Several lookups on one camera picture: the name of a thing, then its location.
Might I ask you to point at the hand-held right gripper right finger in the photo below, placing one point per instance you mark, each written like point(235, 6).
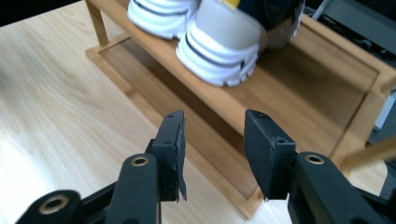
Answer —
point(271, 161)

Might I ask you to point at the navy beige child sneaker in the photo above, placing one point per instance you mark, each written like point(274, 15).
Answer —
point(224, 46)
point(158, 18)

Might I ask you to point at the wooden three-tier shoe rack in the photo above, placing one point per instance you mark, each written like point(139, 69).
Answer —
point(311, 93)

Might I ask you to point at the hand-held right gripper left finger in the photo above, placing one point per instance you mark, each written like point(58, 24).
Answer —
point(169, 155)

